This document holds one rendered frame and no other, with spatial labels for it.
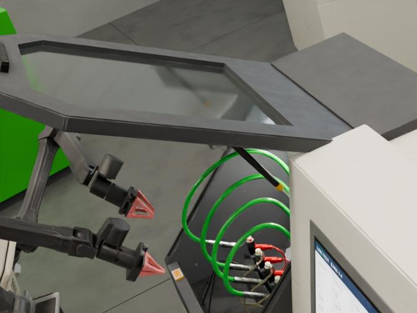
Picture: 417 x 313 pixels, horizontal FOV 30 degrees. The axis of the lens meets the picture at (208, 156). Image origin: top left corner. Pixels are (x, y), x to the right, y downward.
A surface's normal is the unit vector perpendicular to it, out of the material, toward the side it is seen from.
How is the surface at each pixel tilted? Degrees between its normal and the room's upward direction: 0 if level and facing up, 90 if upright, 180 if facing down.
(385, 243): 0
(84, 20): 90
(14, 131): 90
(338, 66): 0
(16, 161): 90
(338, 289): 76
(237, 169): 90
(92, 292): 0
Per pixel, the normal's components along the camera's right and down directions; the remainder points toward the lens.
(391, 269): -0.95, 0.18
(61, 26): 0.37, 0.36
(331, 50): -0.29, -0.83
